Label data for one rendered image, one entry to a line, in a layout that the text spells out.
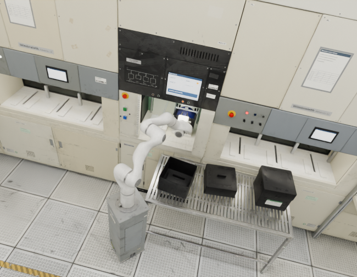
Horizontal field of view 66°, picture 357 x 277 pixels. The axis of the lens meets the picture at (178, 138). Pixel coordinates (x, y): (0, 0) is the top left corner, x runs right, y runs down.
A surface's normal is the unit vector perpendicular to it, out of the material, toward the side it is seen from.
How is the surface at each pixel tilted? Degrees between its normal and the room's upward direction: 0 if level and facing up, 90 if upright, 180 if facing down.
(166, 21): 92
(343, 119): 90
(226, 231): 0
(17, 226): 0
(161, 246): 0
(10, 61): 90
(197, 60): 90
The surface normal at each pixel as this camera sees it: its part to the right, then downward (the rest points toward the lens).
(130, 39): -0.20, 0.64
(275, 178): 0.13, -0.74
